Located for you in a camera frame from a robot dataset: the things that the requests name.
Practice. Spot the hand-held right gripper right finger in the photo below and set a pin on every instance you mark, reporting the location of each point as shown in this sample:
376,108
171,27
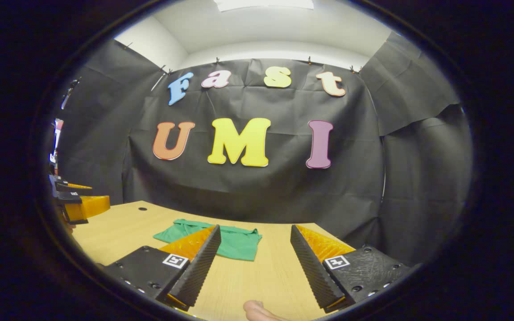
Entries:
312,267

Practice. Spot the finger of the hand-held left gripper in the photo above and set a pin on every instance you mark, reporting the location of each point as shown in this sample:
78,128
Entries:
89,207
65,186

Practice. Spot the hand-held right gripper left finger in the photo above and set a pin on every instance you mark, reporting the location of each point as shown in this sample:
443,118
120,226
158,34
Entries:
199,267

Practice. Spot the green T-shirt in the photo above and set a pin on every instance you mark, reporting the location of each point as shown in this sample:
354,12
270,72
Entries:
239,243

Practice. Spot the white printed board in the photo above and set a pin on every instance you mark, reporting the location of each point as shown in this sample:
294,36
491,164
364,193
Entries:
56,140

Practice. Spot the ceiling light panel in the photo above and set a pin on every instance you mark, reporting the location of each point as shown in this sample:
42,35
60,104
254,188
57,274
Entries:
263,4

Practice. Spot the black backdrop cloth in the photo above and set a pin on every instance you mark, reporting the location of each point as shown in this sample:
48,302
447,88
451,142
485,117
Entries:
257,191

